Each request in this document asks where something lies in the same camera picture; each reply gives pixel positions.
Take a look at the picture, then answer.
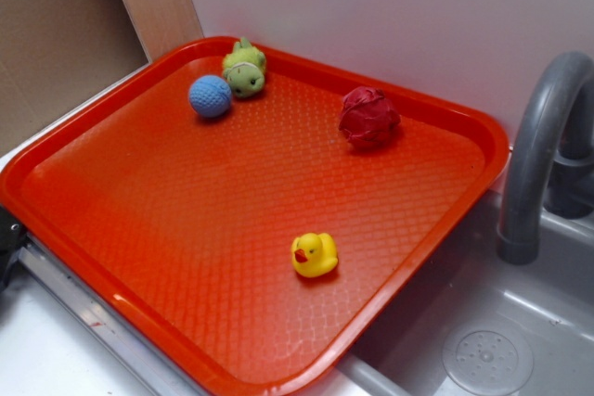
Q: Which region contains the yellow rubber duck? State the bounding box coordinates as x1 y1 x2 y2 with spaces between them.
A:
291 233 339 278

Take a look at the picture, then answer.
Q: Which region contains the orange plastic tray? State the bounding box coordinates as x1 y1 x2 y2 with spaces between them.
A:
1 37 509 395

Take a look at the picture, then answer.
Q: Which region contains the red crumpled ball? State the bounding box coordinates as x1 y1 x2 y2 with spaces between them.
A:
338 86 401 150

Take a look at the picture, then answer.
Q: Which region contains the blue textured ball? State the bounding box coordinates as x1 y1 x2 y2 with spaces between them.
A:
188 75 232 119

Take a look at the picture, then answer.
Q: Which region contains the green plush turtle toy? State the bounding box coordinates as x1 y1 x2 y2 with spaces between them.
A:
222 37 267 99

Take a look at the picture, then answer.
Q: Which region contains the grey plastic sink basin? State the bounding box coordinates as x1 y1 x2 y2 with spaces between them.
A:
339 193 593 395

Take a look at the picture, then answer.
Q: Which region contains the grey plastic faucet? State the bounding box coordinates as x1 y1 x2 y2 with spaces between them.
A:
497 52 593 264

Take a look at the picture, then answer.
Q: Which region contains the brown cardboard panel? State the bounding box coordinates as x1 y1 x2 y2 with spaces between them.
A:
1 0 147 154

